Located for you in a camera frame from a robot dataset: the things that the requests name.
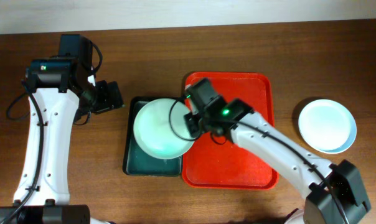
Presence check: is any mint green plate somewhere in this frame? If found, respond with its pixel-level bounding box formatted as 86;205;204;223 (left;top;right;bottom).
133;98;194;159

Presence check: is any white plate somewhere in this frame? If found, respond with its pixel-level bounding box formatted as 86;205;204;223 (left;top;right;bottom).
298;98;354;152

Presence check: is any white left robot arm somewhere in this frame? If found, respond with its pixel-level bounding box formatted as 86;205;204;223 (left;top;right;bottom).
0;34;124;223

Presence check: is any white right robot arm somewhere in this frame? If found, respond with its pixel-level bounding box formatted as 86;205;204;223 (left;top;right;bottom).
184;78;371;224

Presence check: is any red plastic tray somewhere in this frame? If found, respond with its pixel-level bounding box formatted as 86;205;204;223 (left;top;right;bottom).
182;72;278;190

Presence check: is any dark green water tray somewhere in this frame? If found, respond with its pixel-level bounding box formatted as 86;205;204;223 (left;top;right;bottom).
123;96;182;177

